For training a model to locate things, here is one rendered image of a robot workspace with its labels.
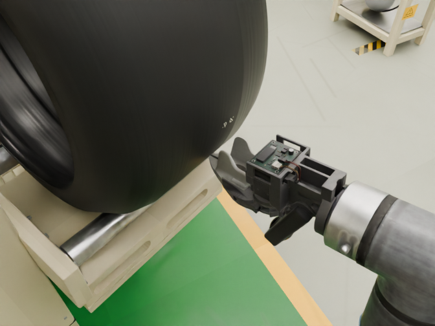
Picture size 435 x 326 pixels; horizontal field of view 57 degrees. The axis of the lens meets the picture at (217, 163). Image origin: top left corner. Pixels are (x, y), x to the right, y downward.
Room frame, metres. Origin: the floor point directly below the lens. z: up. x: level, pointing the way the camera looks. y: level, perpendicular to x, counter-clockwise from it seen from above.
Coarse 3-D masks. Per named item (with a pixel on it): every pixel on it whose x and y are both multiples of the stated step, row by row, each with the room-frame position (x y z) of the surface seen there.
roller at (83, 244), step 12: (180, 180) 0.50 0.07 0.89; (108, 216) 0.39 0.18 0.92; (120, 216) 0.40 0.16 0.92; (132, 216) 0.41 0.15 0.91; (84, 228) 0.37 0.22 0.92; (96, 228) 0.37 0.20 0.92; (108, 228) 0.37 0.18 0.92; (120, 228) 0.38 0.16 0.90; (72, 240) 0.35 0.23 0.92; (84, 240) 0.35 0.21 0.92; (96, 240) 0.35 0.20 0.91; (108, 240) 0.36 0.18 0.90; (72, 252) 0.33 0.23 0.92; (84, 252) 0.33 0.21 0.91
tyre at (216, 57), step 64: (0, 0) 0.35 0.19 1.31; (64, 0) 0.33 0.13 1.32; (128, 0) 0.34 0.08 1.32; (192, 0) 0.39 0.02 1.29; (256, 0) 0.46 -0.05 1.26; (0, 64) 0.68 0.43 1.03; (64, 64) 0.31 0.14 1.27; (128, 64) 0.32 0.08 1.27; (192, 64) 0.36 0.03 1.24; (256, 64) 0.44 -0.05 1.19; (0, 128) 0.52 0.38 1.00; (64, 128) 0.32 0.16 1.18; (128, 128) 0.30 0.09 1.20; (192, 128) 0.35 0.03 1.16; (64, 192) 0.38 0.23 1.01; (128, 192) 0.31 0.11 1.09
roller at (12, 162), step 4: (0, 148) 0.56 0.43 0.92; (4, 148) 0.55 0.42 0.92; (0, 152) 0.54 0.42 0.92; (4, 152) 0.55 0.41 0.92; (0, 156) 0.54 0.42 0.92; (4, 156) 0.54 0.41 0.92; (8, 156) 0.54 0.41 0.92; (0, 160) 0.53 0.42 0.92; (4, 160) 0.53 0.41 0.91; (8, 160) 0.53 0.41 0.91; (12, 160) 0.54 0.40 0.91; (0, 164) 0.52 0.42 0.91; (4, 164) 0.53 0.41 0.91; (8, 164) 0.53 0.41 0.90; (12, 164) 0.54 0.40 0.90; (16, 164) 0.54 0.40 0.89; (0, 168) 0.52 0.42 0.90; (4, 168) 0.52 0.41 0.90; (8, 168) 0.53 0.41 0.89; (0, 172) 0.52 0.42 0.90; (4, 172) 0.52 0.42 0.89
